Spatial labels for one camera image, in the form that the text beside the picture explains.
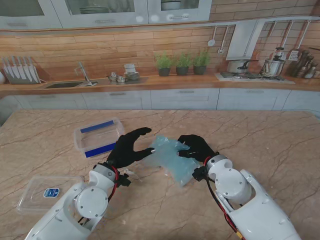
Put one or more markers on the hanging steel ladle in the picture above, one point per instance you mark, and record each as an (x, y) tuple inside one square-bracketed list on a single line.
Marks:
[(220, 51)]

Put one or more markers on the wooden pepper mills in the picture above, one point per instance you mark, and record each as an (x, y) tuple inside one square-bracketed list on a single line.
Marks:
[(303, 65)]

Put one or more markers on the white kitchen cabinets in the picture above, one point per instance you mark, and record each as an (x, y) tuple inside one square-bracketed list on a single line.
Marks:
[(185, 98), (105, 17)]

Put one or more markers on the steel kitchen sink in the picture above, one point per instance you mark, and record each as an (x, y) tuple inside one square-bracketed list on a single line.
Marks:
[(63, 85)]

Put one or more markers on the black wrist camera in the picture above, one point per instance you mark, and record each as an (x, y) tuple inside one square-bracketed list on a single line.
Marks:
[(198, 173), (123, 180)]

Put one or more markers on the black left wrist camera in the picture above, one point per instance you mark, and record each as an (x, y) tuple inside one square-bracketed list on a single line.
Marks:
[(123, 180)]

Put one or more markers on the clear crate with blue tape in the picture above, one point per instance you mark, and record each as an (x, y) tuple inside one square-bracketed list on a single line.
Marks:
[(97, 137)]

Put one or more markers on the white lower kitchen cabinets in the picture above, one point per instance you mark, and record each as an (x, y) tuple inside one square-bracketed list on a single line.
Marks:
[(185, 98)]

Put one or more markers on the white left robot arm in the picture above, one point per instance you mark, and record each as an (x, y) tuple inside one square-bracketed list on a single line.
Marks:
[(82, 205)]

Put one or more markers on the stack of white dishes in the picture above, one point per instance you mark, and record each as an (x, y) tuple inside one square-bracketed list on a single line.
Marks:
[(131, 75)]

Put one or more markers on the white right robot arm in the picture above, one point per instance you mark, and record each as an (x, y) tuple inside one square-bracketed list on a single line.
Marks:
[(245, 200)]

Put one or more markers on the hanging steel grater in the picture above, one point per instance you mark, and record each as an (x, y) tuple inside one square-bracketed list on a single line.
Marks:
[(293, 55)]

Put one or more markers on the small white plastic scrap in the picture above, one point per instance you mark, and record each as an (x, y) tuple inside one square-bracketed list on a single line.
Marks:
[(130, 172)]

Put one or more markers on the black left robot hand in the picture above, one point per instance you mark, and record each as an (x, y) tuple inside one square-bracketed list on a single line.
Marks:
[(125, 152)]

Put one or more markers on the clear lid with blue label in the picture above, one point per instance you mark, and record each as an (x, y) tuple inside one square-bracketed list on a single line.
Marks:
[(37, 200)]

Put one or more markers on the wooden kitchen countertop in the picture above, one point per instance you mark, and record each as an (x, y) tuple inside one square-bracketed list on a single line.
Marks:
[(175, 82)]

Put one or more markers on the knife block with knives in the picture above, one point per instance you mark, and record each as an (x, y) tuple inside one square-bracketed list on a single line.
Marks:
[(20, 72)]

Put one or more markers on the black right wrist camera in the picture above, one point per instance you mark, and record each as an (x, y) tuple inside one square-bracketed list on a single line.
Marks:
[(198, 173)]

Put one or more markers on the steel kitchen faucet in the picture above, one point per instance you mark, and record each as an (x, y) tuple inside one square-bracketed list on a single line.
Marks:
[(86, 76)]

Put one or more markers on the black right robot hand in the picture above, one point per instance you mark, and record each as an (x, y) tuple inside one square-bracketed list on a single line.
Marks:
[(200, 150)]

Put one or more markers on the green herb in black pot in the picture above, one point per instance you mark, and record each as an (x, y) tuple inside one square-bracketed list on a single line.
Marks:
[(182, 65), (164, 65)]

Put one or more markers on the white upper kitchen cabinets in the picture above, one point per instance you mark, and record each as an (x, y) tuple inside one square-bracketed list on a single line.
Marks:
[(105, 17)]

